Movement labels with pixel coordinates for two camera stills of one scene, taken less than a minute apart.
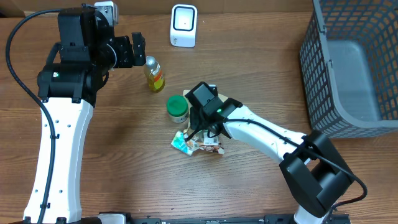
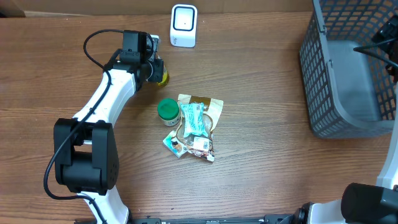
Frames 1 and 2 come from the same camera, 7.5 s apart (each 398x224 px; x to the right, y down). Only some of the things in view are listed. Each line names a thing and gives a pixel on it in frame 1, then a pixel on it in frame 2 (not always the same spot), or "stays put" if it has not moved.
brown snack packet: (221, 97) to (212, 108)
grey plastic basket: (349, 58) stays put
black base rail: (331, 218) stays put
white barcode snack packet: (207, 144) to (203, 147)
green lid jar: (177, 107) to (168, 109)
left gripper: (126, 60) to (158, 76)
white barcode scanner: (183, 25) stays put
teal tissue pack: (179, 142) to (176, 147)
